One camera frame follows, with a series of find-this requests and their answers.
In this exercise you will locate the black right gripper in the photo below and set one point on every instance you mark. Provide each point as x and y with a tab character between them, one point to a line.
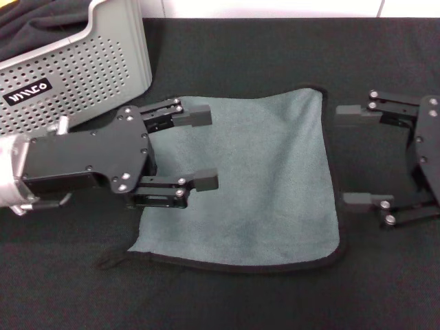
428	144

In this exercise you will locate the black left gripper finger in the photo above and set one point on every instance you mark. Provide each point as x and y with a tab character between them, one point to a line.
192	115
206	180

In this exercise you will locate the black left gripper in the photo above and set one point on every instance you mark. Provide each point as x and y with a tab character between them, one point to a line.
89	154

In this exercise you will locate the grey towel with black edge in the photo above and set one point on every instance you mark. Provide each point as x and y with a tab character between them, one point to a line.
258	178

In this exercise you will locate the grey perforated storage box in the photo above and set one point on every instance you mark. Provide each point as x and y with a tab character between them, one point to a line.
89	68

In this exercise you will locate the black tablecloth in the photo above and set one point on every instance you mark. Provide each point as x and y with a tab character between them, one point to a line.
240	299

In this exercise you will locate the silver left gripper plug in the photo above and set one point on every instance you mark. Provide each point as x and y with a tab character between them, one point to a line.
60	126

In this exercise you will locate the black cloth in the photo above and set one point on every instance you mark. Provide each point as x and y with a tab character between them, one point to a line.
41	24

